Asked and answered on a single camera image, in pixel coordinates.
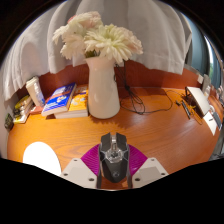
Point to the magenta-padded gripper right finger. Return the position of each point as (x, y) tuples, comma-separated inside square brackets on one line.
[(150, 171)]

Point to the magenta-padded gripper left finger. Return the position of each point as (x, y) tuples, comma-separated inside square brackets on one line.
[(77, 173)]

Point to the black grey computer mouse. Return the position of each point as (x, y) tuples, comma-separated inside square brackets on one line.
[(113, 165)]

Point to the white oval printed mouse pad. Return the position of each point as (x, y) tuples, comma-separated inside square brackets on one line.
[(40, 155)]

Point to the red-brown book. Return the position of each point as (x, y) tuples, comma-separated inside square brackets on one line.
[(36, 110)]

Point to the blue cover book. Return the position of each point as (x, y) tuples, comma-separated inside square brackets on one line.
[(59, 99)]

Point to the white paper sheet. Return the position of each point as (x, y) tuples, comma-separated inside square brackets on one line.
[(210, 122)]

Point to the white yellow book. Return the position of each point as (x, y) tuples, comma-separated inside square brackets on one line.
[(20, 118)]

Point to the white ceramic jug vase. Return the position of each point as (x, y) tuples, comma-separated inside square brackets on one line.
[(102, 93)]

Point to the dark green mug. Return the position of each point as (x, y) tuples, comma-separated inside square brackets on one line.
[(8, 122)]

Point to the white laptop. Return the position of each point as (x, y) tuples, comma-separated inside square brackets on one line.
[(199, 99)]

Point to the yellow black book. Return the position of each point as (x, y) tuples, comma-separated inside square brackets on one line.
[(23, 101)]

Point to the white cylindrical container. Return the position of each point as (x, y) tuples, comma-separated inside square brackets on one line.
[(31, 88)]

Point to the white curtain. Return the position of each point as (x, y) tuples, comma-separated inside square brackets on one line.
[(36, 50)]

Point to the dark window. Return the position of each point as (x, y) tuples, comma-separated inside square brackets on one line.
[(200, 50)]

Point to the white pink flower bouquet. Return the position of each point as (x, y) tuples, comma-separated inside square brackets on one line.
[(106, 40)]

